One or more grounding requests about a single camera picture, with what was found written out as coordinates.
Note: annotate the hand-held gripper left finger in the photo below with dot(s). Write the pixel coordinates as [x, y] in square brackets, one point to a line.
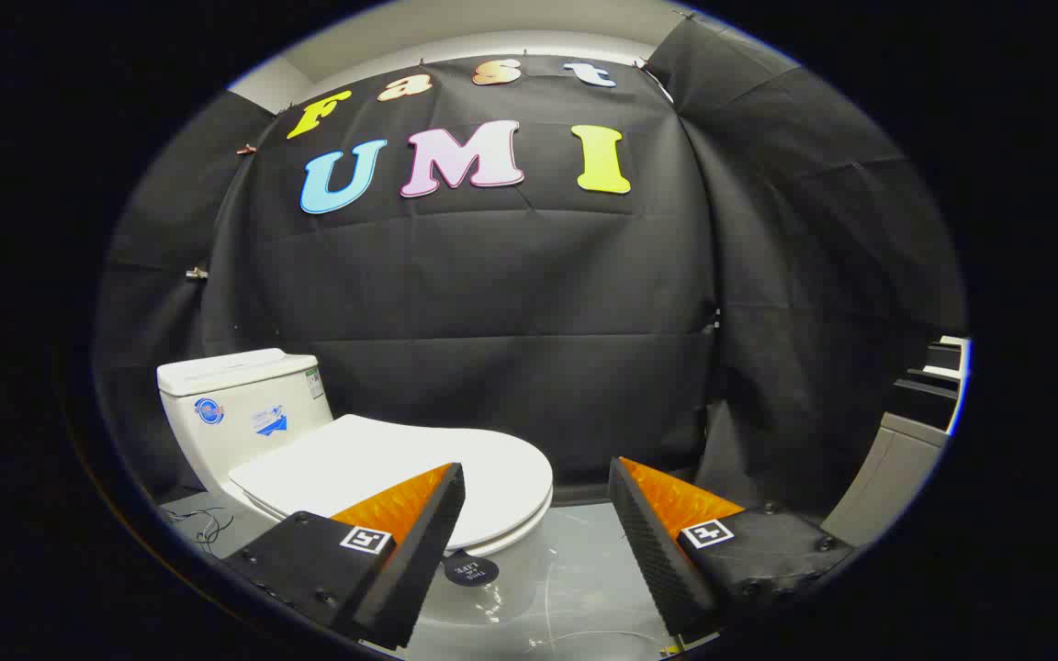
[419, 551]

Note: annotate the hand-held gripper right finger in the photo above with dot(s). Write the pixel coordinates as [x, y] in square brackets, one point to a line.
[653, 542]

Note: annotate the white toilet lid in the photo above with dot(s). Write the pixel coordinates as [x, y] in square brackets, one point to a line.
[373, 459]

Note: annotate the white toilet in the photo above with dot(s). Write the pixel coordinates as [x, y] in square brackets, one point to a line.
[235, 436]

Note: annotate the grey cabinet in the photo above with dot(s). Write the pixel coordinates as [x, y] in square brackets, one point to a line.
[887, 477]

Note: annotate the black backdrop cloth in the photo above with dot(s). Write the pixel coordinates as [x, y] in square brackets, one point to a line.
[492, 294]

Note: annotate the silver clip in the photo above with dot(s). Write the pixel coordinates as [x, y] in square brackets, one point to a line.
[196, 273]

